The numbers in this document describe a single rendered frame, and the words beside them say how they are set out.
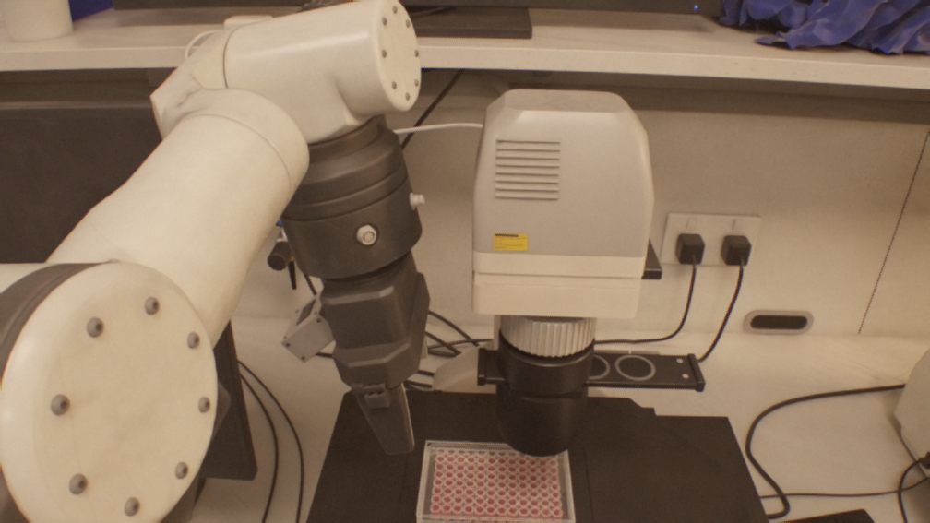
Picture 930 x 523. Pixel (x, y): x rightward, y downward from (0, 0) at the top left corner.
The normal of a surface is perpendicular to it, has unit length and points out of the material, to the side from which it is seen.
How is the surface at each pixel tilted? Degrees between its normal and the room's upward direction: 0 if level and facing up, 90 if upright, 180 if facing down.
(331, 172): 42
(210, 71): 78
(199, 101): 19
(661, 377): 0
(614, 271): 90
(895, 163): 90
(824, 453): 0
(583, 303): 90
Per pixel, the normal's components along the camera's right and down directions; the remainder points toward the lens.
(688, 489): 0.01, -0.87
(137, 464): 0.96, -0.01
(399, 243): 0.76, 0.18
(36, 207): -0.04, 0.44
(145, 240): 0.38, -0.61
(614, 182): -0.04, 0.22
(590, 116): -0.03, -0.22
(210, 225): 0.77, -0.46
